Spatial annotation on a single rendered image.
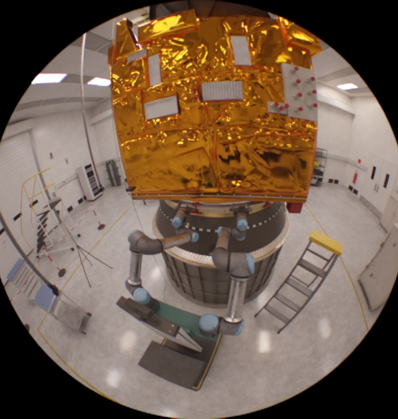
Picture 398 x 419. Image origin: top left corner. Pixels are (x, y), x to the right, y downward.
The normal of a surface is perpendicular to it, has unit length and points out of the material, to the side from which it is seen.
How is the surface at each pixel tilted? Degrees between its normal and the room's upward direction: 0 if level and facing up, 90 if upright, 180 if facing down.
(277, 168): 90
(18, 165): 90
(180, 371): 0
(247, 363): 0
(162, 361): 0
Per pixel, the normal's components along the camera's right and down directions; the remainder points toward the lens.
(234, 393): -0.09, -0.85
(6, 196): 0.98, 0.01
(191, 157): -0.14, 0.48
